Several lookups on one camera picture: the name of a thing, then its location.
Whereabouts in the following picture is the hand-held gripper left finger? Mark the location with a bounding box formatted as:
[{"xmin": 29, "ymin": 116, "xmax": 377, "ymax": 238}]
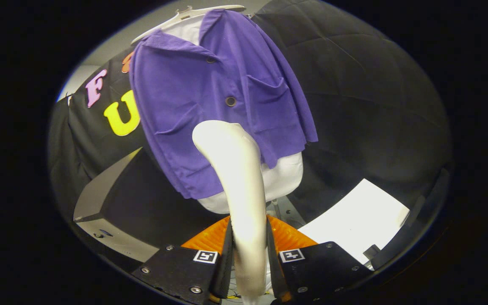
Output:
[{"xmin": 132, "ymin": 215, "xmax": 233, "ymax": 305}]

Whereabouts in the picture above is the white garment steamer head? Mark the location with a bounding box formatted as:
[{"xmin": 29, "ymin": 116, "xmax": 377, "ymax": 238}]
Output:
[{"xmin": 192, "ymin": 120, "xmax": 268, "ymax": 305}]

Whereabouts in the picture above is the white clothes hanger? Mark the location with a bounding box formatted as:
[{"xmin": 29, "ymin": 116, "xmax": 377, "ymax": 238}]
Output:
[{"xmin": 131, "ymin": 5, "xmax": 247, "ymax": 45}]

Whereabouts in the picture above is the purple corduroy jacket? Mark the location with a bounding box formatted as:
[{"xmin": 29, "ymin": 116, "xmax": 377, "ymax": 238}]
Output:
[{"xmin": 129, "ymin": 9, "xmax": 319, "ymax": 200}]

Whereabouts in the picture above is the white paper sheet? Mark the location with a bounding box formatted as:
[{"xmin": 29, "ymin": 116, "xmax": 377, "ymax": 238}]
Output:
[{"xmin": 297, "ymin": 178, "xmax": 410, "ymax": 265}]

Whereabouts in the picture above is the grey drawer cabinet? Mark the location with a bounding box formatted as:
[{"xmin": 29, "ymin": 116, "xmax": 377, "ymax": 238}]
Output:
[{"xmin": 73, "ymin": 147, "xmax": 227, "ymax": 263}]

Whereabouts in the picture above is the white garment form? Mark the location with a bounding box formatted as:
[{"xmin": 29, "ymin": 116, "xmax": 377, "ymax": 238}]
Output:
[{"xmin": 164, "ymin": 15, "xmax": 304, "ymax": 214}]

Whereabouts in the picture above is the black backdrop cloth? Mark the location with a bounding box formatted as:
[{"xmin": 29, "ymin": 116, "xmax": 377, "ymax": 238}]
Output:
[{"xmin": 48, "ymin": 0, "xmax": 453, "ymax": 272}]

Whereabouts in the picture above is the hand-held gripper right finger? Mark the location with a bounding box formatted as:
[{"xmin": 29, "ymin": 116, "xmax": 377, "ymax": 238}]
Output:
[{"xmin": 267, "ymin": 215, "xmax": 374, "ymax": 305}]

